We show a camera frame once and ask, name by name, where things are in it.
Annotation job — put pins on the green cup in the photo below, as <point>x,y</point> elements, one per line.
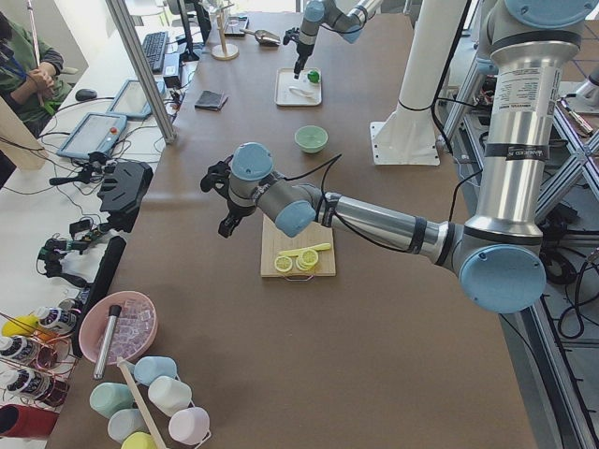
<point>109,398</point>

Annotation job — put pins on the seated person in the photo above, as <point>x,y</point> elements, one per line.
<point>31,83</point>

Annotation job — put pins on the cream rabbit tray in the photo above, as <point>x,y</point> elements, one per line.
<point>285,78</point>

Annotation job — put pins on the far teach pendant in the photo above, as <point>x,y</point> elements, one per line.
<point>131,102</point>

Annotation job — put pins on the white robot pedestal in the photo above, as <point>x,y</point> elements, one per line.
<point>407,137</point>

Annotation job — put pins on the aluminium frame post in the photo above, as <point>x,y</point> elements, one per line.
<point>126,28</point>

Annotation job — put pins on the green lime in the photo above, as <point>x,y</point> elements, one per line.
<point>313,77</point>

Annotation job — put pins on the white cup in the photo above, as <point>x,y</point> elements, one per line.
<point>169,395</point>

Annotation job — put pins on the wooden mug tree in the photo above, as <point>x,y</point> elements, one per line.
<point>222,51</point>

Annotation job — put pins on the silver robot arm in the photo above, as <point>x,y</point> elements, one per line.
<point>327,15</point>
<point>495,254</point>

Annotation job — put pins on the stacked lemon slices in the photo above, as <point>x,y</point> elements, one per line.
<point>307,261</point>

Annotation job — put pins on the mint green bowl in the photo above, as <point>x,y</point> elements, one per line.
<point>311,138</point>

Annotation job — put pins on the pink bowl with ice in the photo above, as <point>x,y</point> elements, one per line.
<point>135,330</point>

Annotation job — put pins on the black computer mouse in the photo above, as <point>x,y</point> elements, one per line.
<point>83,95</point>

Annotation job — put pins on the pink cup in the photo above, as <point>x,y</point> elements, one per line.
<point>190,426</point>

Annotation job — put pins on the light blue cup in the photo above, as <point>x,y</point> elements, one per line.
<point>124,423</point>

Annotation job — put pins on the yellow plastic knife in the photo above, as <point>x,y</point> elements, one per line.
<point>316,248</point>

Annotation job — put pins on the teach pendant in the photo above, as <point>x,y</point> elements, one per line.
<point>131,102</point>
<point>96,132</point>

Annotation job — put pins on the white ceramic spoon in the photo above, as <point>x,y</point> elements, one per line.
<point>301,92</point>

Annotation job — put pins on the metal muddler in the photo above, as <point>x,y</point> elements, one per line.
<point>104,350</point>

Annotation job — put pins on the black monitor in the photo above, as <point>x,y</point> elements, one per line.
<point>192,50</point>

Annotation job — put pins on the lemon slice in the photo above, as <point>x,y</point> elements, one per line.
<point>283,263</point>

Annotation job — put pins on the yellow cup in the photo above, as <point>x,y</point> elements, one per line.
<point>139,440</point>

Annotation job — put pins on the bamboo cutting board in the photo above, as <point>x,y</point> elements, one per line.
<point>274,241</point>

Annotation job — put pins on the near teach pendant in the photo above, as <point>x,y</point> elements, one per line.
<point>96,132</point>

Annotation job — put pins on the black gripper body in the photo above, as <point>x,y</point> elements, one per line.
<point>235,210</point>
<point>303,50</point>

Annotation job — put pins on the metal scoop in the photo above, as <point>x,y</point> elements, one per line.
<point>263,37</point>

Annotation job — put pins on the grey folded cloth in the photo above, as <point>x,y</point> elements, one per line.
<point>209,100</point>

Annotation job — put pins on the black keyboard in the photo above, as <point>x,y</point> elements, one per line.
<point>154,48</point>

